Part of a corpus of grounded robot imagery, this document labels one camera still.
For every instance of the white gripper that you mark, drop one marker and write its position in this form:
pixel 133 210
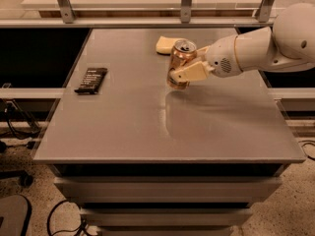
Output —
pixel 220 55

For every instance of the orange LaCroix can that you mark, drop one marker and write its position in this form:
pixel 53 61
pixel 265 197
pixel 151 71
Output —
pixel 182 52

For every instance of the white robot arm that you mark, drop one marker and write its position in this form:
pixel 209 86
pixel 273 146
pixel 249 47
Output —
pixel 287 46

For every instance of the black rxbar chocolate bar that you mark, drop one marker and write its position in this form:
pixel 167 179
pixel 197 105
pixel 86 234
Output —
pixel 91 81

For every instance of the yellow sponge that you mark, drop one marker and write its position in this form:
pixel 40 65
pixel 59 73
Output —
pixel 165 44

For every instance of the grey drawer cabinet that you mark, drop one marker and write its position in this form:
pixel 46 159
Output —
pixel 143 159

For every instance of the black office chair base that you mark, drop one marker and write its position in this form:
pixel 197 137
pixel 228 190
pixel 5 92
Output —
pixel 15 210

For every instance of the middle metal bracket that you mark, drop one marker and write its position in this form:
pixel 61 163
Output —
pixel 185 11

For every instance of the metal bracket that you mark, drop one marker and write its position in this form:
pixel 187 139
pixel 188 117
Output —
pixel 263 13
pixel 66 11
pixel 185 11

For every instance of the right metal bracket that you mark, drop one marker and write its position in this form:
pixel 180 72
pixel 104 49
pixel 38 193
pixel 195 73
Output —
pixel 263 13

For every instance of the left metal bracket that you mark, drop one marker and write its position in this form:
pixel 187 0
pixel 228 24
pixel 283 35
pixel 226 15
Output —
pixel 66 11

